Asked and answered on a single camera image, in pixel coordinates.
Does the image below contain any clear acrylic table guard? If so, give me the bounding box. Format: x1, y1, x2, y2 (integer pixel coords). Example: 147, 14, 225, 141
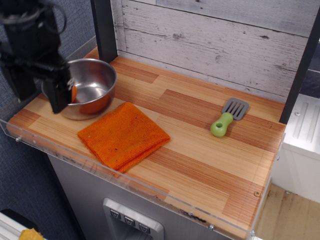
1, 56, 285, 240

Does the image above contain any black frame post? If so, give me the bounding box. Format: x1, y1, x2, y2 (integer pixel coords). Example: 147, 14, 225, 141
279, 9, 320, 124
90, 0, 118, 63

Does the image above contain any orange cloth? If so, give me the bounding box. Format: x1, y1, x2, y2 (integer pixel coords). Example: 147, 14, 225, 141
77, 102, 171, 173

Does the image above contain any yellow tape piece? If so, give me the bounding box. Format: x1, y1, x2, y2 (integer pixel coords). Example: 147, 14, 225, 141
18, 228, 45, 240

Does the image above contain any white toy sink unit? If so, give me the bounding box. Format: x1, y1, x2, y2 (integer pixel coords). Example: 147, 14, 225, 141
270, 94, 320, 203

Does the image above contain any black left frame post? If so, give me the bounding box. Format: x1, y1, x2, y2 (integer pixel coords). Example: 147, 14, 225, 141
90, 0, 118, 63

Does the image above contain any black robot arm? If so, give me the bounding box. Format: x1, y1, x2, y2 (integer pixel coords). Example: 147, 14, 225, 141
0, 0, 74, 114

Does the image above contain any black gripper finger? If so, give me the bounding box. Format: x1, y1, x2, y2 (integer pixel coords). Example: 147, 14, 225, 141
4, 66, 35, 101
44, 67, 73, 114

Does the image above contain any orange toy carrot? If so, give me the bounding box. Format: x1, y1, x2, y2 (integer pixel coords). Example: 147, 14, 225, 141
71, 85, 78, 103

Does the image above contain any grey toy fridge cabinet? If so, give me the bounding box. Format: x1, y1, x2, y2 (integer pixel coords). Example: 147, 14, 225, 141
49, 156, 227, 240

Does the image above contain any stainless steel bowl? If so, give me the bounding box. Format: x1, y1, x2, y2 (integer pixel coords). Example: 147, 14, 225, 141
41, 58, 118, 121

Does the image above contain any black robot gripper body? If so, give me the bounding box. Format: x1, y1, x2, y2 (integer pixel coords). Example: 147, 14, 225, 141
0, 4, 69, 80

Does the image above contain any black right frame post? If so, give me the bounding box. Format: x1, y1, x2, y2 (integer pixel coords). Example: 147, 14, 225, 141
279, 9, 320, 124

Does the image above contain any green handled grey toy spatula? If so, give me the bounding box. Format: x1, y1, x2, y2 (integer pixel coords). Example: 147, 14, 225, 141
210, 97, 249, 138

